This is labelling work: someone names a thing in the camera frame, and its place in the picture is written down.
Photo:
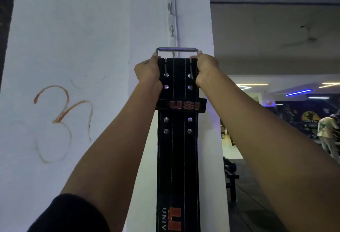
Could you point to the person's left hand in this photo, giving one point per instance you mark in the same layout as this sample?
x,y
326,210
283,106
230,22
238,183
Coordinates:
x,y
147,71

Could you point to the person's right hand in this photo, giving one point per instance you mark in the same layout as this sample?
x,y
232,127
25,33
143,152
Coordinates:
x,y
207,67

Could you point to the person's left fingers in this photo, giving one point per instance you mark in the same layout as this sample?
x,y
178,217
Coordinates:
x,y
156,57

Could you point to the person's right fingers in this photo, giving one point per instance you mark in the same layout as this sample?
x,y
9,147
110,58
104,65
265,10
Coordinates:
x,y
199,55

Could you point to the black leather weightlifting belt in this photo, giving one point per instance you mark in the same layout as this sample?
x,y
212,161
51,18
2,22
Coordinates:
x,y
177,154

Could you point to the person's left forearm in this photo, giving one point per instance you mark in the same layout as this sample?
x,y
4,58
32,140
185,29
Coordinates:
x,y
119,144

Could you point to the person's right forearm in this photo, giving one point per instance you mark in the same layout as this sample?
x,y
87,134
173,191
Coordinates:
x,y
265,146

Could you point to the white ceiling light strip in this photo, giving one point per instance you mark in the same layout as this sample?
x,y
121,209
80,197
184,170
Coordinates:
x,y
329,84
252,84

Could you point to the blue ceiling light strip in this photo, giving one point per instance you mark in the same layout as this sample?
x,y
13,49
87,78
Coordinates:
x,y
299,92

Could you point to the dark banner with yellow logo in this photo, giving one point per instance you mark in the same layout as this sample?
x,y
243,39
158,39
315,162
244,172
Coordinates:
x,y
300,117

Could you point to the black gym bench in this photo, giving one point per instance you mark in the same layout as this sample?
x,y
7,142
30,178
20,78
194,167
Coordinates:
x,y
230,176

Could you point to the black shirt sleeve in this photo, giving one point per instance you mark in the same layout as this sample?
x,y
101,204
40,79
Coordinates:
x,y
71,216

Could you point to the white wall hook rail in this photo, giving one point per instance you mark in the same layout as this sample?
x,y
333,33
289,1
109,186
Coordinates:
x,y
172,14

